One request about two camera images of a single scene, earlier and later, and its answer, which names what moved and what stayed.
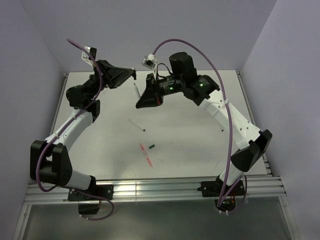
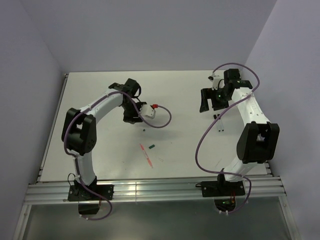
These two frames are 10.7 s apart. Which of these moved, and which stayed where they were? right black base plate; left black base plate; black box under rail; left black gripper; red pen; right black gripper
Moved: right black gripper; left black gripper
Stayed: left black base plate; black box under rail; right black base plate; red pen
